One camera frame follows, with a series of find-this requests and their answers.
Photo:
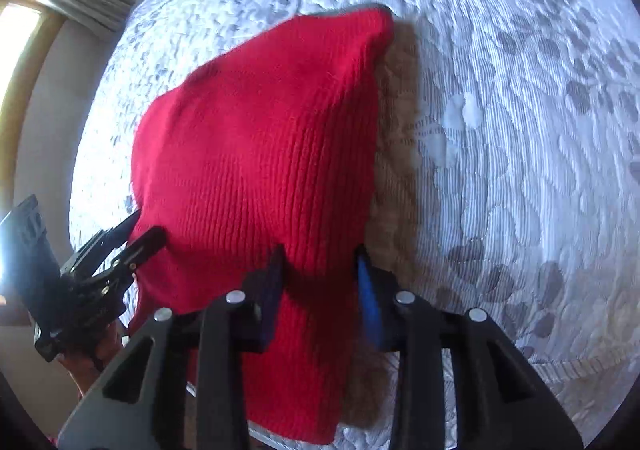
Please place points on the red knit sweater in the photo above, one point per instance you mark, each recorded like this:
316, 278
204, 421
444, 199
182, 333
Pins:
260, 140

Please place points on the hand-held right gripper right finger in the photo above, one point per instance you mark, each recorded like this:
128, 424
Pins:
370, 305

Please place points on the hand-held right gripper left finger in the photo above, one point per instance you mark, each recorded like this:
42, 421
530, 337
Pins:
270, 300

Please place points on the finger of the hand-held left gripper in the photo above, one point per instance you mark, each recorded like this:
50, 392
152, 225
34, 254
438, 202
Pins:
107, 242
145, 247

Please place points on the person's left hand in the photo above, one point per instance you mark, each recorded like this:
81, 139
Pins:
97, 355

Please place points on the bright window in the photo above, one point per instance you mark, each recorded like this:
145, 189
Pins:
17, 60

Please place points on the grey quilted bedspread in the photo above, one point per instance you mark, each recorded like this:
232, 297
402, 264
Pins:
500, 130

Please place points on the beige curtain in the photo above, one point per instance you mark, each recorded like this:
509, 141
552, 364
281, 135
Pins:
85, 0

